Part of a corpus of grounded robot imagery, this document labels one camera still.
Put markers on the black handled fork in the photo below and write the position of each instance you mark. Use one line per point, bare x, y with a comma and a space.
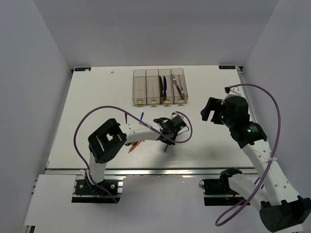
174, 80

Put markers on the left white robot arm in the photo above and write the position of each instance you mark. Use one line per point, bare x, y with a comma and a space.
105, 143

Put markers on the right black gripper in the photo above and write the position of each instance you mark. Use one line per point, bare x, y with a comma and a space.
215, 105

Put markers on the black knife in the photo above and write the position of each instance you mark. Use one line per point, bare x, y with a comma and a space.
162, 87

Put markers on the aluminium table right rail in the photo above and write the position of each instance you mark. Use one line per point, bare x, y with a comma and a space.
241, 77

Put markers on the aluminium table rail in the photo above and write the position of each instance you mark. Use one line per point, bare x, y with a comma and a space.
241, 77
125, 172

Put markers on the orange chopstick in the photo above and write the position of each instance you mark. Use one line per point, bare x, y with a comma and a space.
135, 145
130, 150

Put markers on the right xdof label sticker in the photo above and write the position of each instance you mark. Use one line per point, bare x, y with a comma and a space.
226, 67

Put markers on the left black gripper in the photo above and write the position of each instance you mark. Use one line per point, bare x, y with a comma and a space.
166, 141

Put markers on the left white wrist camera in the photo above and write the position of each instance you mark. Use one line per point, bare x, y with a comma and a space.
174, 114

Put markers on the aluminium table front rail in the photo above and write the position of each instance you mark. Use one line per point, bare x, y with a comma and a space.
125, 172

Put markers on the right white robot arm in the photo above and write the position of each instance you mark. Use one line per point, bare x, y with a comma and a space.
279, 205

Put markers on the pink handled fork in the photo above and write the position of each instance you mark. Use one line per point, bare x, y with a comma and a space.
181, 84

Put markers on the clear container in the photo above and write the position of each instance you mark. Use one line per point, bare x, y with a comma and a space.
170, 94
177, 98
152, 86
139, 87

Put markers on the xdof label sticker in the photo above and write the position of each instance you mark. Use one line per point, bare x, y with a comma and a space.
226, 67
82, 69

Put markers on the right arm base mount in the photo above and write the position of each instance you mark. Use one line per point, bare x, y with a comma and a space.
217, 191

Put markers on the blue knife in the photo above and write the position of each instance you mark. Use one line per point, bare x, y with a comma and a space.
165, 86

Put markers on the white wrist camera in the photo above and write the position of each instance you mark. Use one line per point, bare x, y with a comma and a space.
174, 114
232, 92

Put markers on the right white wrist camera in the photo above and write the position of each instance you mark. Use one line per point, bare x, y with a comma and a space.
232, 92

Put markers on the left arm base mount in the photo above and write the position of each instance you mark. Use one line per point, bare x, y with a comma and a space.
85, 192

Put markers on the left xdof label sticker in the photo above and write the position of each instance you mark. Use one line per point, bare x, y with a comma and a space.
82, 69

